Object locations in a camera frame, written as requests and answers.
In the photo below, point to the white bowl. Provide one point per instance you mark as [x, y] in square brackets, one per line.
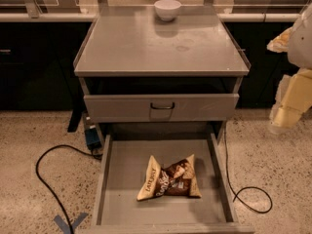
[167, 9]

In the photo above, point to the grey top drawer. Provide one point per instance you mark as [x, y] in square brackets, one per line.
[136, 108]

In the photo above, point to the grey drawer cabinet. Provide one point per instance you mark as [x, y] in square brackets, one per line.
[130, 51]

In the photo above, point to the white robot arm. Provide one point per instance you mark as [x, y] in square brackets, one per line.
[300, 46]

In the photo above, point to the open grey middle drawer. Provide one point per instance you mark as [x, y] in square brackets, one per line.
[117, 210]

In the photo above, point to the black drawer handle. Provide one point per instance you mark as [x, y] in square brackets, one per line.
[169, 107]

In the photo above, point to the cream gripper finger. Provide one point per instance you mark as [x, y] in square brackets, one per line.
[293, 99]

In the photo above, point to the blue power box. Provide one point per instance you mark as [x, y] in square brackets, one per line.
[92, 139]

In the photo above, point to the dark base cabinets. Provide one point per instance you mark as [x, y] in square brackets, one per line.
[36, 65]

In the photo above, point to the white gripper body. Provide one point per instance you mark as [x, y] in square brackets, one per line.
[301, 46]

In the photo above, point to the brown chip bag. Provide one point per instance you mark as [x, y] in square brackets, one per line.
[178, 179]

